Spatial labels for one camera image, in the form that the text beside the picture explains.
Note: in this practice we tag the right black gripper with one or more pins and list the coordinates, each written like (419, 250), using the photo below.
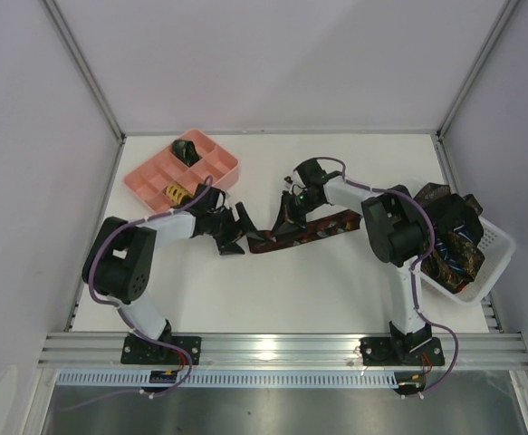
(293, 205)

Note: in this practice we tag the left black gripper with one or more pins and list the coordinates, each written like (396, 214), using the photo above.
(229, 227)

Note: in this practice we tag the dark red patterned tie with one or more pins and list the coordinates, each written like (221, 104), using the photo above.
(329, 226)

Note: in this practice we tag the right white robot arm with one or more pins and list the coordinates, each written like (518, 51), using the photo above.
(397, 228)

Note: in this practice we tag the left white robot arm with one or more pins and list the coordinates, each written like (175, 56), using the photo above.
(117, 269)

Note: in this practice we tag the pile of dark ties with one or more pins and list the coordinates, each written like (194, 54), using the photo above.
(456, 258)

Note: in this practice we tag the rolled yellow patterned tie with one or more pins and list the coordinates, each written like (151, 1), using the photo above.
(177, 194)

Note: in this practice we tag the rolled black yellow tie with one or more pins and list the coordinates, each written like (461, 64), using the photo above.
(185, 151)

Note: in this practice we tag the pink compartment organizer tray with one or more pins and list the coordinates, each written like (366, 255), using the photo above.
(148, 180)

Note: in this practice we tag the white plastic basket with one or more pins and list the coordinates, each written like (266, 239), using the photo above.
(496, 245)

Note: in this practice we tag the white slotted cable duct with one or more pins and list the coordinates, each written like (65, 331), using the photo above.
(229, 378)

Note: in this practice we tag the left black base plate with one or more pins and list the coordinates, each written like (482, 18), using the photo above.
(136, 351)

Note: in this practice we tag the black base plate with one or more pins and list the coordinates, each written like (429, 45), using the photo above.
(136, 351)
(386, 351)

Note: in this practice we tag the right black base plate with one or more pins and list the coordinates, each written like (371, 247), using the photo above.
(386, 351)

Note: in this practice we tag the aluminium front rail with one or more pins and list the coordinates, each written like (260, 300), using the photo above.
(283, 351)

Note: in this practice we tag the left aluminium frame post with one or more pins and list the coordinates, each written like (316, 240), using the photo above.
(70, 43)

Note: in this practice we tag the aluminium frame post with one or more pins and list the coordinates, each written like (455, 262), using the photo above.
(70, 43)
(504, 17)

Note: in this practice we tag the right aluminium frame post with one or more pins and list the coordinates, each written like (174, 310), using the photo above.
(504, 17)

